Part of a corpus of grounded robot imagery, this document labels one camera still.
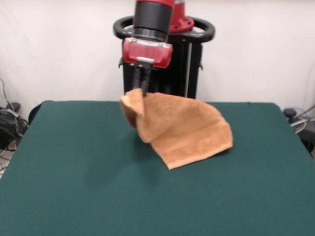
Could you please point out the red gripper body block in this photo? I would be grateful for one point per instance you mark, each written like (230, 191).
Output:
(147, 52)

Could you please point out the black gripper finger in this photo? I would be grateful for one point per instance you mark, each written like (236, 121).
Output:
(145, 78)
(137, 76)

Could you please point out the orange terry towel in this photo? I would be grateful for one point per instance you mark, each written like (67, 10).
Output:
(182, 130)

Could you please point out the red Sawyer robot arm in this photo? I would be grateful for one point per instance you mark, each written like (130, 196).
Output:
(152, 17)

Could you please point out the dark green table cloth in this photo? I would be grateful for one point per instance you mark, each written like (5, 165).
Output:
(73, 184)

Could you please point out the small black adapter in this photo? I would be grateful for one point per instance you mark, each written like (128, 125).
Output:
(290, 113)

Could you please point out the grey chair base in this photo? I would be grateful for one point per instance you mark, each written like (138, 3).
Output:
(299, 125)

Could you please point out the black bulky object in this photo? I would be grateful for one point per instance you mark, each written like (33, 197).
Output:
(308, 140)

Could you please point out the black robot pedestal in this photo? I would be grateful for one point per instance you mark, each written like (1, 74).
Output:
(177, 73)

